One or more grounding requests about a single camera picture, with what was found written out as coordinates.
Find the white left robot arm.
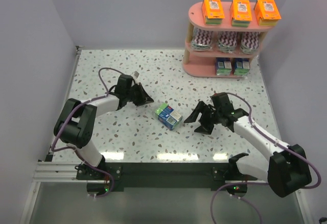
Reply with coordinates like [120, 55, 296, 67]
[51, 74, 154, 172]

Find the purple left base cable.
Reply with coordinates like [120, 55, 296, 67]
[76, 162, 114, 198]

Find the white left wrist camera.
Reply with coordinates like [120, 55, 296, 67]
[131, 71, 139, 84]

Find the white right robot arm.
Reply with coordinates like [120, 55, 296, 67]
[184, 92, 312, 197]

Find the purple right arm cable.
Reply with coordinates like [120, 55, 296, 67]
[228, 92, 321, 190]

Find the pink three-tier shelf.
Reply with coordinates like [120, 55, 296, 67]
[183, 2, 274, 78]

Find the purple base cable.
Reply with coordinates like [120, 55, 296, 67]
[76, 162, 114, 198]
[211, 182, 269, 224]

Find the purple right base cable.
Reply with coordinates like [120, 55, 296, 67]
[211, 182, 269, 224]

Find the orange green Sponge Daddy box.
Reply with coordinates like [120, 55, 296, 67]
[201, 0, 225, 25]

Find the blue green sponge pack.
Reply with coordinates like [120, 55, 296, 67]
[215, 57, 232, 76]
[154, 103, 183, 131]
[232, 58, 250, 76]

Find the purple striped sponge pack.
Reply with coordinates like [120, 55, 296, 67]
[240, 32, 260, 55]
[217, 31, 238, 54]
[191, 28, 214, 52]

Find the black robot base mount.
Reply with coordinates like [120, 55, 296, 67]
[76, 161, 258, 192]

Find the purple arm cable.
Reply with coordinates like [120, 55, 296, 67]
[228, 92, 321, 190]
[50, 67, 126, 153]

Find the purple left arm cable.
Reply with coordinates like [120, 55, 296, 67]
[50, 67, 126, 153]

